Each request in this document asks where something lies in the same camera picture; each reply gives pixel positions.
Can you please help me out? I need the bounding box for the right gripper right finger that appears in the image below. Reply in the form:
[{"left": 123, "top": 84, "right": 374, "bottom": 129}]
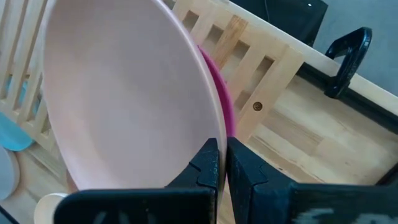
[{"left": 226, "top": 136, "right": 398, "bottom": 224}]

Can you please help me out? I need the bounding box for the black monitor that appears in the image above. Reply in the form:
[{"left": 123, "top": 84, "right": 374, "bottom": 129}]
[{"left": 229, "top": 0, "right": 329, "bottom": 47}]

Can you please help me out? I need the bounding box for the teal plate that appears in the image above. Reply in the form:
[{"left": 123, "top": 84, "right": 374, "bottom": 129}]
[{"left": 0, "top": 74, "right": 35, "bottom": 152}]

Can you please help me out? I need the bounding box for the wooden slatted shelf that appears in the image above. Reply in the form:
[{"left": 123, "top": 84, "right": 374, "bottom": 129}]
[{"left": 0, "top": 0, "right": 305, "bottom": 153}]

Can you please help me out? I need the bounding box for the light pink plate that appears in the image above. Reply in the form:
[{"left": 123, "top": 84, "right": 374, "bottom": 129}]
[{"left": 42, "top": 0, "right": 228, "bottom": 194}]

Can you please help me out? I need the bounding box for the peach plate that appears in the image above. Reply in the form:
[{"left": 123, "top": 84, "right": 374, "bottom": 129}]
[{"left": 33, "top": 192, "right": 69, "bottom": 224}]

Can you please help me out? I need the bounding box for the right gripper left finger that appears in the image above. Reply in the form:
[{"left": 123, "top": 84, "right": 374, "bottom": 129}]
[{"left": 54, "top": 138, "right": 220, "bottom": 224}]

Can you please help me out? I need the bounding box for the grey plate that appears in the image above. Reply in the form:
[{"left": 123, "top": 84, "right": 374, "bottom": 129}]
[{"left": 0, "top": 146, "right": 20, "bottom": 202}]

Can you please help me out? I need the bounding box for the magenta plate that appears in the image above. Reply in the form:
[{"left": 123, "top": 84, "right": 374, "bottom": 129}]
[{"left": 197, "top": 45, "right": 237, "bottom": 138}]

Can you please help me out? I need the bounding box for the black clamp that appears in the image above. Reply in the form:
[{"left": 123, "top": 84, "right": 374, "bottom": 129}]
[{"left": 324, "top": 26, "right": 373, "bottom": 100}]

